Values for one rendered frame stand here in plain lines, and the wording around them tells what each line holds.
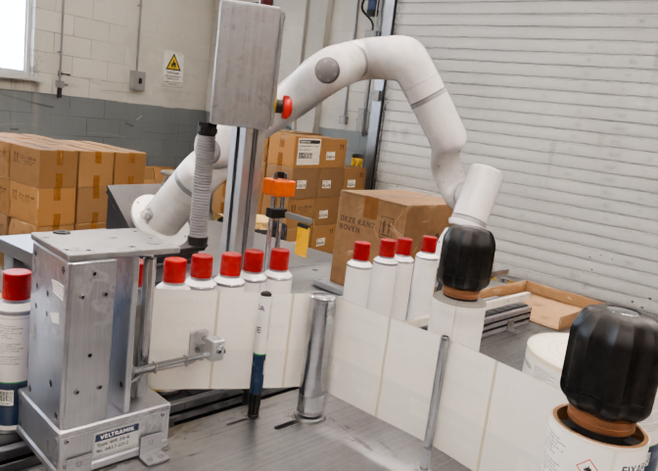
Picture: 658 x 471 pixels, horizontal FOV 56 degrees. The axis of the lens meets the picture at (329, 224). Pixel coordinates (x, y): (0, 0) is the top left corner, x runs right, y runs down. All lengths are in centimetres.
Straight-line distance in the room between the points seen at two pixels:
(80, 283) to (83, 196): 384
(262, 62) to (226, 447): 57
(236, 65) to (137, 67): 642
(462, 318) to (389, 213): 72
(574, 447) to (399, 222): 109
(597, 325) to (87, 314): 52
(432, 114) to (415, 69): 11
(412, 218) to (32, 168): 318
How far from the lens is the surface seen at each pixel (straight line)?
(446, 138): 146
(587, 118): 540
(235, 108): 100
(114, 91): 729
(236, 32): 101
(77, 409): 78
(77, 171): 452
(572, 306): 209
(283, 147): 492
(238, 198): 116
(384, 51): 147
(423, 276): 139
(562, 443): 64
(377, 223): 168
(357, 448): 90
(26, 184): 449
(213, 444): 88
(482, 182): 149
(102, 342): 76
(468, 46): 583
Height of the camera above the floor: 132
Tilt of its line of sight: 10 degrees down
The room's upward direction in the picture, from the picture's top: 7 degrees clockwise
